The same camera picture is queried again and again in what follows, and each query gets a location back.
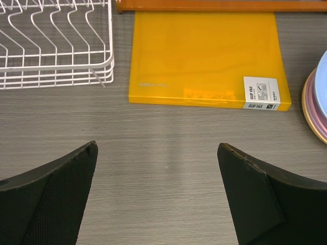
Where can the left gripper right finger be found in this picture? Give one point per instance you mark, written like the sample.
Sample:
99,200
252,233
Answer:
270,205

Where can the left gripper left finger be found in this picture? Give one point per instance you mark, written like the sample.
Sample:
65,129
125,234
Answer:
46,205

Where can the purple plate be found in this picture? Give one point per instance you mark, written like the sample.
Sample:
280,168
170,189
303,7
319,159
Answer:
319,120

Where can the orange tan plate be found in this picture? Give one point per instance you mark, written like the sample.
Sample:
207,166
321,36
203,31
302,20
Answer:
307,114

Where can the pink plate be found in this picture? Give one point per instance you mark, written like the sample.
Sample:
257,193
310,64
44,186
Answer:
312,99

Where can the blue plate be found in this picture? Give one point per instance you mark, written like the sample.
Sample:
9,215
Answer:
320,84

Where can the orange wooden shelf rack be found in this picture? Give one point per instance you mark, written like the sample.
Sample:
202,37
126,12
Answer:
223,6

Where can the yellow clip file folder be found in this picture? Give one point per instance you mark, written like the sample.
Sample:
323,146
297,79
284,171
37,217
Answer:
226,60

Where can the white wire dish rack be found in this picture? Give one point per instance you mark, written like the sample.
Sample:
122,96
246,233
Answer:
56,44

